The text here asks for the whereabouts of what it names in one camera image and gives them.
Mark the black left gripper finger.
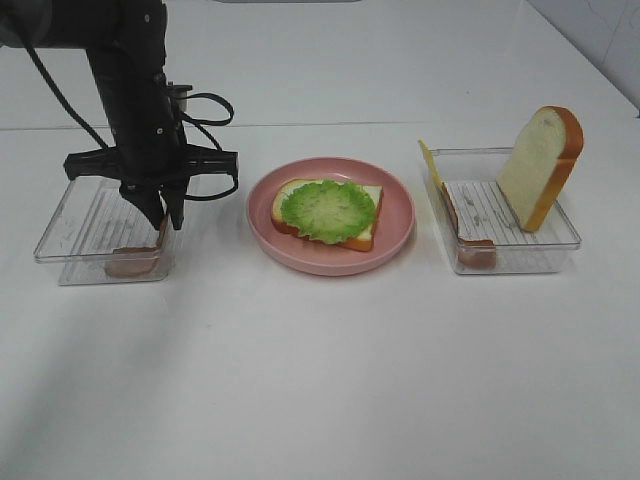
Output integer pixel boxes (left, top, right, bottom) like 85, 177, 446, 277
119, 184, 165, 231
160, 182, 186, 230

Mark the upright bread slice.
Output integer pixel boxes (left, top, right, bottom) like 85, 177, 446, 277
496, 106, 584, 232

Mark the bacon strip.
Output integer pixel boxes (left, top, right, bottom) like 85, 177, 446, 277
441, 184, 496, 270
104, 215, 169, 281

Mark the clear plastic container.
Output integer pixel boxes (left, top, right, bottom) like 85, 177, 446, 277
427, 147, 582, 275
34, 177, 192, 286

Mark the pink plate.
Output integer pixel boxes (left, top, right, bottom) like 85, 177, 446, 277
247, 157, 416, 276

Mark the yellow cheese slice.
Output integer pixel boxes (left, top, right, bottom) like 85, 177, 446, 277
418, 139, 449, 211

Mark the bread slice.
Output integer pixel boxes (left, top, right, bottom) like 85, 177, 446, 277
496, 106, 584, 232
270, 178, 385, 253

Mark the black cable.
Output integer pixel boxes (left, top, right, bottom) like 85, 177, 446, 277
19, 29, 239, 202

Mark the clear right plastic container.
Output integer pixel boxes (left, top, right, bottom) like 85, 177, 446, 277
427, 147, 582, 275

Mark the green lettuce leaf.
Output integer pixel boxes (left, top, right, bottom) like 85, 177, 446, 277
279, 180, 378, 246

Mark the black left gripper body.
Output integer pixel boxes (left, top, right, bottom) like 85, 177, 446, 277
64, 47, 238, 200

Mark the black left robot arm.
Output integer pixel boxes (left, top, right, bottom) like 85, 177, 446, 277
1, 1, 238, 229

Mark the clear left plastic container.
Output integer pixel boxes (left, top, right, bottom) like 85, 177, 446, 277
34, 177, 192, 286

